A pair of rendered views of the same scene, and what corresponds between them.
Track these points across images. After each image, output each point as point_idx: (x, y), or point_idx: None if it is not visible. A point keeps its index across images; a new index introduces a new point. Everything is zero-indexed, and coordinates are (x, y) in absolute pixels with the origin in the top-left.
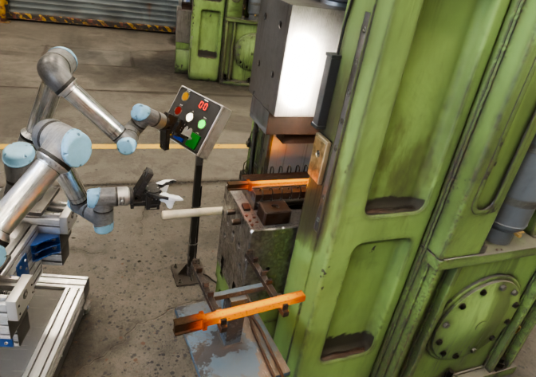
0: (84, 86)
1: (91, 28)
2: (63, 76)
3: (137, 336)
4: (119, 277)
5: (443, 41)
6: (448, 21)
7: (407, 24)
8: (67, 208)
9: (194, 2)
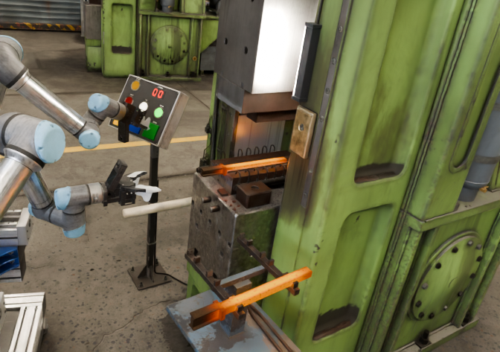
0: None
1: None
2: (15, 67)
3: (107, 349)
4: (73, 289)
5: (418, 4)
6: None
7: None
8: (23, 216)
9: None
